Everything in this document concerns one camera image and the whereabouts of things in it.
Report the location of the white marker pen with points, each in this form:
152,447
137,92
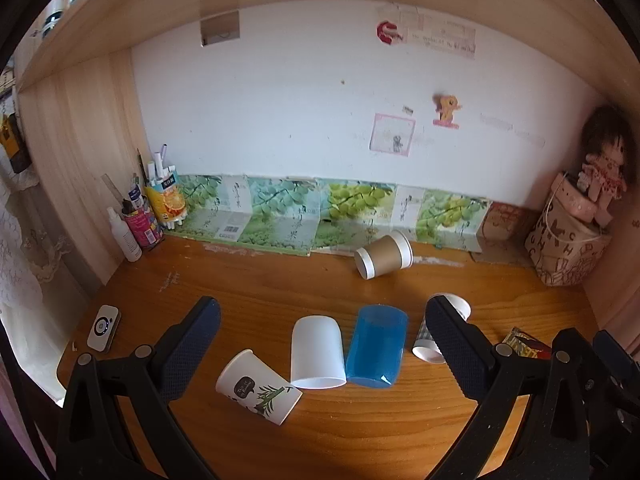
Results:
159,162

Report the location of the pink can pen holder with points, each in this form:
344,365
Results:
144,227

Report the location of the letter print paper bag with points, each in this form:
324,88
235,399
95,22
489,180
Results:
565,250

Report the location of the checked paper cup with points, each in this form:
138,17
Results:
425,347

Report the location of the clear plastic ruler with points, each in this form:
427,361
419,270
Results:
112,190

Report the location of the blue plastic cup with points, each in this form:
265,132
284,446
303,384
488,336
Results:
376,347

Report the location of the dark pen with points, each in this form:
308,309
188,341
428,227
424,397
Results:
142,167

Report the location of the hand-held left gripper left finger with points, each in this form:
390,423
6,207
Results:
192,332

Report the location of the pink box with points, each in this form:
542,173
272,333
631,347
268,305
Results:
575,200

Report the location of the orange cartoon wall sticker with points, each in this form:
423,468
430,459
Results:
446,109

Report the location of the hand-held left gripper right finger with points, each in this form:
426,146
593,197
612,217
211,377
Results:
457,340

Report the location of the white round-button device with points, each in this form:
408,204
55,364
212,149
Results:
103,327

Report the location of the yellow hanging item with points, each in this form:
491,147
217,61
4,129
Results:
11,142

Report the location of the grape print cardboard panel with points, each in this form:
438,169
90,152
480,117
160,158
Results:
210,205
445,215
280,215
350,210

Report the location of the orange print carton pen holder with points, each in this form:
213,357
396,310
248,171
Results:
167,202

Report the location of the white bamboo print paper cup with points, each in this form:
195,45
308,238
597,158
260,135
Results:
255,390

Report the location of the dark-haired doll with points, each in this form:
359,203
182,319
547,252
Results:
607,155

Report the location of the dark snack packet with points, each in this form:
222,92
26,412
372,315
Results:
525,344

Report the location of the brown cardboard piece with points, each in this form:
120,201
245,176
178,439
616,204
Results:
505,225

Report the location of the white lace curtain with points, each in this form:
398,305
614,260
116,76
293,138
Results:
25,270

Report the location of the pink framed wall note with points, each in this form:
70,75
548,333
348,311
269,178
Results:
391,134

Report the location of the brown paper cup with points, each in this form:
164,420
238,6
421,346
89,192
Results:
382,256

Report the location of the white plastic cup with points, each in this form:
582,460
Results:
317,350

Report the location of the white paper wall label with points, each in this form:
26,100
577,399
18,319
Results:
442,35

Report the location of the white jar with dark lid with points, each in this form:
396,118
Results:
52,15

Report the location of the white spray bottle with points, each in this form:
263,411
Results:
125,237

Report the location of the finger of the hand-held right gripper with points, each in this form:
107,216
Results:
612,351

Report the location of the red round wall sticker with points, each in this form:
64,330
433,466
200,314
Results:
389,33

